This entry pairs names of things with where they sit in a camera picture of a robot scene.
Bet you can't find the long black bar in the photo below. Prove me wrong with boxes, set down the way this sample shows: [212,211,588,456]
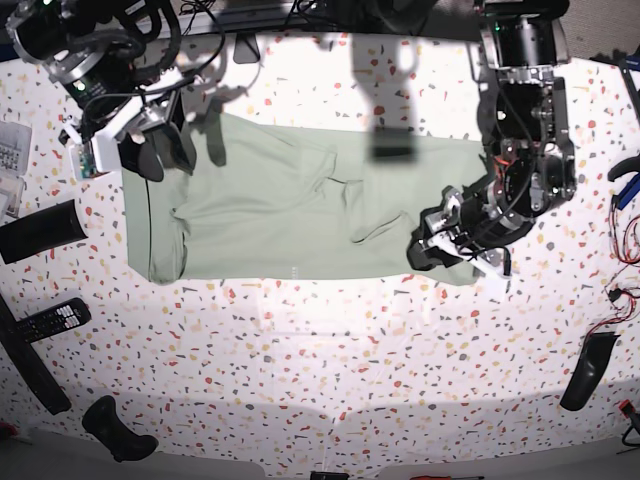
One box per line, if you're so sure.
[1,299,71,415]

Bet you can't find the grey monitor stand base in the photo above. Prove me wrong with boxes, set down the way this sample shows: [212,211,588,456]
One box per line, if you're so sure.
[233,33,261,65]

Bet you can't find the red handled screwdriver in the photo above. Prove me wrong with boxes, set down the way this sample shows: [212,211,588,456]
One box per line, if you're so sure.
[410,475,485,480]

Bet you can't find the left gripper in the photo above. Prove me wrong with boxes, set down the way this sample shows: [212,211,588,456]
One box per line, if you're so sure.
[407,185,535,272]

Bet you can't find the black curved handle right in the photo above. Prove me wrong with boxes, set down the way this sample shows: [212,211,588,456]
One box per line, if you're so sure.
[560,332,619,412]

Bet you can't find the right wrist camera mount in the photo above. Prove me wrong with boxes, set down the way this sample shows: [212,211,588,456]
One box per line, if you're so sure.
[60,69,183,180]

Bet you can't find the black curved handle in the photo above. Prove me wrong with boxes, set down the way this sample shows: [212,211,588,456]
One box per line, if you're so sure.
[560,332,619,412]
[82,395,159,463]

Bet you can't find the light green T-shirt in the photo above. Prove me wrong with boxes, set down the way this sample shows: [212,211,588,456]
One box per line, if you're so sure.
[122,112,485,285]

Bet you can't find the black cylinder speaker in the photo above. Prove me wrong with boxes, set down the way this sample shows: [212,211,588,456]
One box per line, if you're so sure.
[1,200,87,264]

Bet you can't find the red and black wires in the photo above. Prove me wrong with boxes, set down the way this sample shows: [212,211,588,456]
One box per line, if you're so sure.
[584,189,640,346]

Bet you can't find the black curved handle left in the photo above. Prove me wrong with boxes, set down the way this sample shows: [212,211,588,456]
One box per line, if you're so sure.
[82,395,159,463]

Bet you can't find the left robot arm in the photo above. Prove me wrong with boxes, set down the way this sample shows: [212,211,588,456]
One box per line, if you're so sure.
[407,1,577,277]

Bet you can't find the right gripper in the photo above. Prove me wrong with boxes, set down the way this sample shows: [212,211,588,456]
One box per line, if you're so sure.
[74,79,197,184]

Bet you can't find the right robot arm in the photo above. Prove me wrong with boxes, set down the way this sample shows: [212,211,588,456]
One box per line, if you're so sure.
[6,1,195,182]

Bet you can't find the black TV remote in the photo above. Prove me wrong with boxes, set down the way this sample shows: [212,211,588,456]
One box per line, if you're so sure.
[16,298,91,343]

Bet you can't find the black slim rod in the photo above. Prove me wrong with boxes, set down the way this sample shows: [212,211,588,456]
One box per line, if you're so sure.
[618,59,639,111]

